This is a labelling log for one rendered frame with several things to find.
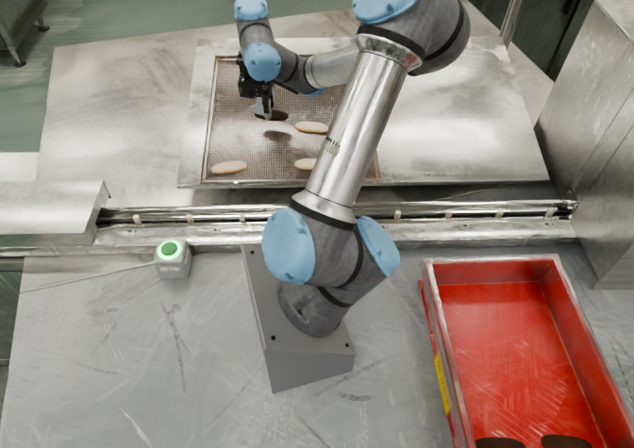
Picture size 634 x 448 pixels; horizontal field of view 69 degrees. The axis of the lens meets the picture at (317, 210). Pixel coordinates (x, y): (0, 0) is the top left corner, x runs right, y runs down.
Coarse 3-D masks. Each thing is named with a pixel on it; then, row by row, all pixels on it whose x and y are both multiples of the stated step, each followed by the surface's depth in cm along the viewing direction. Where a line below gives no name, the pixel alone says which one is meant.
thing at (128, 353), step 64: (512, 192) 136; (192, 256) 120; (448, 256) 121; (576, 256) 121; (64, 320) 108; (128, 320) 108; (192, 320) 109; (384, 320) 109; (64, 384) 99; (128, 384) 99; (192, 384) 99; (256, 384) 99; (320, 384) 99; (384, 384) 99
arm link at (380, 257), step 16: (368, 224) 83; (368, 240) 80; (384, 240) 85; (368, 256) 80; (384, 256) 80; (368, 272) 81; (384, 272) 81; (336, 288) 84; (352, 288) 83; (368, 288) 85
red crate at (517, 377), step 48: (480, 288) 114; (528, 288) 114; (432, 336) 105; (480, 336) 106; (528, 336) 106; (480, 384) 99; (528, 384) 99; (576, 384) 99; (480, 432) 93; (528, 432) 93; (576, 432) 93
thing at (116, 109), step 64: (64, 64) 176; (128, 64) 177; (192, 64) 177; (512, 64) 179; (64, 128) 152; (128, 128) 153; (128, 192) 134; (192, 192) 134; (256, 192) 135; (384, 192) 135; (448, 192) 135; (64, 256) 120; (128, 256) 120
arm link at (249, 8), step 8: (240, 0) 102; (248, 0) 102; (256, 0) 102; (264, 0) 102; (240, 8) 101; (248, 8) 100; (256, 8) 100; (264, 8) 101; (240, 16) 101; (248, 16) 101; (256, 16) 101; (264, 16) 102; (240, 24) 103; (248, 24) 101; (264, 24) 110; (240, 32) 103; (240, 40) 105
